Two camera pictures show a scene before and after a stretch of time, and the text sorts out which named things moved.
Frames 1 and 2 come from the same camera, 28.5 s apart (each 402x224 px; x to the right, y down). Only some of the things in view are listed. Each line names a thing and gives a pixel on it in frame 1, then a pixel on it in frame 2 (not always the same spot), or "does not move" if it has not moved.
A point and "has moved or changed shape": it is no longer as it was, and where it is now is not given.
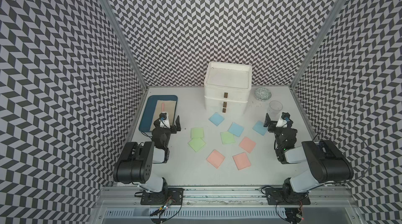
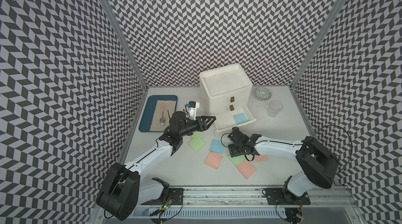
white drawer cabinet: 227,87 has moved or changed shape
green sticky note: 227,137 to 237,160
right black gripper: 272,123 to 233,150
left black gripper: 172,127 to 203,126
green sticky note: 197,132 does not move
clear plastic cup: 274,109 does not move
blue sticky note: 259,127 to 240,118
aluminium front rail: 130,197 does not move
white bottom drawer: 226,109 to 234,118
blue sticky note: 216,119 to 216,146
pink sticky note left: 215,158 does not move
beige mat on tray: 169,108 does not move
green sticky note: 196,144 does not move
